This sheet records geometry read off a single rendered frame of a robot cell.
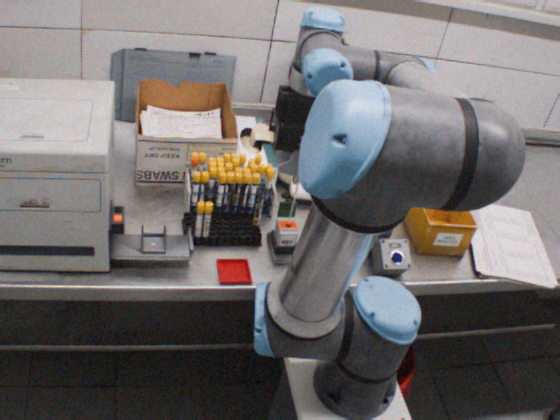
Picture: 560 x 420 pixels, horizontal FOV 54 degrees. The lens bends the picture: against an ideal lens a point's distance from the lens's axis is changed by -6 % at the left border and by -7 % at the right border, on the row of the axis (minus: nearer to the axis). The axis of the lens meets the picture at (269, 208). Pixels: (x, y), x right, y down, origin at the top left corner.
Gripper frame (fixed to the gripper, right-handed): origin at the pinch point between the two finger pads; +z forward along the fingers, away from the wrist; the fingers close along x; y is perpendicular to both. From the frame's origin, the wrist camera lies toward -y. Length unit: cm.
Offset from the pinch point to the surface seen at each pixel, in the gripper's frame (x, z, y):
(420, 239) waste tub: 0.3, 16.6, -33.5
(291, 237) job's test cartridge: 1.9, 14.6, -0.9
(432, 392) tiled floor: -13, 108, -78
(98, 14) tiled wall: -57, -10, 44
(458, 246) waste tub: 2.3, 17.1, -43.5
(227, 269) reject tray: 5.8, 20.4, 12.9
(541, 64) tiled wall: -57, -9, -95
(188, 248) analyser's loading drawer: 3.4, 16.6, 21.3
